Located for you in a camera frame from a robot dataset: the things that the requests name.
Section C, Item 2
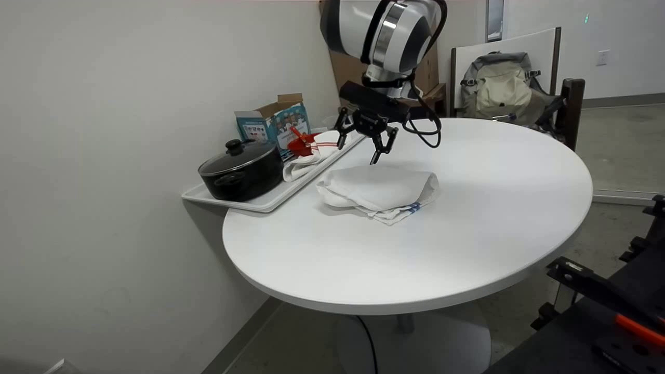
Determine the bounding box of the large brown cardboard box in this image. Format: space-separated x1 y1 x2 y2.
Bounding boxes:
318 0 447 105

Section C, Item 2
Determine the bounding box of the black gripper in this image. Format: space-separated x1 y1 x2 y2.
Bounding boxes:
335 110 399 163

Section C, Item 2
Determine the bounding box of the red plastic object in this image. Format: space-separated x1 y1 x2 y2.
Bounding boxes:
286 129 339 155

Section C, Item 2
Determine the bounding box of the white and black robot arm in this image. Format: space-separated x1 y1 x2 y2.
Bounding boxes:
319 0 449 163

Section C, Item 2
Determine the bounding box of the white rectangular tray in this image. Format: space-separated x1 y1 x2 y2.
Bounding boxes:
181 131 363 214

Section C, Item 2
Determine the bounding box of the white towel with blue stripes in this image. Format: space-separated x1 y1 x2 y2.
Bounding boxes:
315 166 440 224

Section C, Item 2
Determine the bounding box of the white chair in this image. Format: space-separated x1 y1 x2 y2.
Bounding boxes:
450 27 586 148

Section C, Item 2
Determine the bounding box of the beige backpack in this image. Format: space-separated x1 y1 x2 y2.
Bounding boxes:
460 52 564 129

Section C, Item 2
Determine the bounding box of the black clamp with orange handle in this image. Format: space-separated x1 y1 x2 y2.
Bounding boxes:
547 258 665 349

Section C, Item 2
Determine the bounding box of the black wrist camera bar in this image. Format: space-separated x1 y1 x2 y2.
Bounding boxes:
339 80 425 121

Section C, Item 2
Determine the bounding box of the round white table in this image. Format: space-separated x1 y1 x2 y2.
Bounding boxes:
222 119 593 374

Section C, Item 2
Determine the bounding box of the black cooking pot with lid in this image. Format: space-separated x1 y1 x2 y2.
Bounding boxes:
197 139 283 202

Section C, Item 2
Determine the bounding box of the blue open cardboard box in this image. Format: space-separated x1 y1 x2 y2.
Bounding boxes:
234 93 310 159

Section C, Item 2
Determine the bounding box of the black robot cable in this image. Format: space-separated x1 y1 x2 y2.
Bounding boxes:
393 74 445 150

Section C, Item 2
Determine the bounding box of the white cloth on tray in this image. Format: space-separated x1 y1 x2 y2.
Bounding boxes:
283 148 339 181

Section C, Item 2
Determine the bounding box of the black equipment stand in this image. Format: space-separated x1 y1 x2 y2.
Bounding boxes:
485 195 665 374

